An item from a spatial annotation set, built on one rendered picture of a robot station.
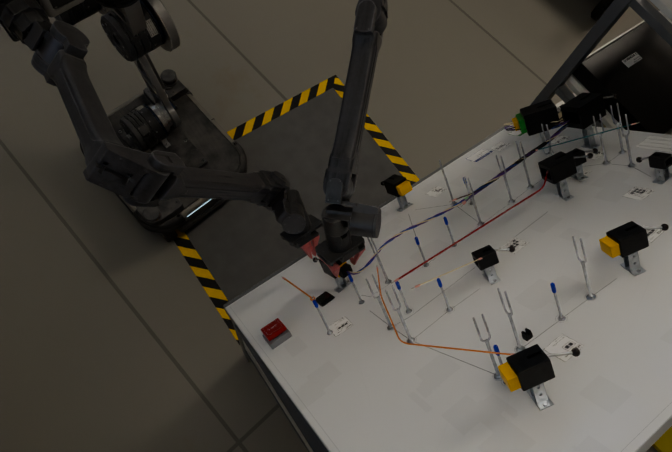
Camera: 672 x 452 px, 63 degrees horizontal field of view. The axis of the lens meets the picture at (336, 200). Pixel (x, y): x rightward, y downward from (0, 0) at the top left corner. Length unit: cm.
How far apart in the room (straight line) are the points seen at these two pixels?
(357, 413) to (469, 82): 236
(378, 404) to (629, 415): 42
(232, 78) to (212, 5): 49
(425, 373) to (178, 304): 160
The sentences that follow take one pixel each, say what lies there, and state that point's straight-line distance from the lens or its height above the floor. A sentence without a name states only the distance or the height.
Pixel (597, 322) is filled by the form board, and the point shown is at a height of 150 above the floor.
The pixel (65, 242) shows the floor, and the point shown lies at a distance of 273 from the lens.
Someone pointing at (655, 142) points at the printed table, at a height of 127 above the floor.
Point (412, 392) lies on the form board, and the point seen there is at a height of 139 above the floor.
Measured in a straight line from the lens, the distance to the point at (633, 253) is 120.
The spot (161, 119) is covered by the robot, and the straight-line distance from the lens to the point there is 243.
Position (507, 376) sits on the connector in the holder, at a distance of 94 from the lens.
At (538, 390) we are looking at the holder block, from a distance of 99.
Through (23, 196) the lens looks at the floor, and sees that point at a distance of 288.
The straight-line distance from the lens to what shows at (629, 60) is 201.
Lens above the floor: 244
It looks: 67 degrees down
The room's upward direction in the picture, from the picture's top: 16 degrees clockwise
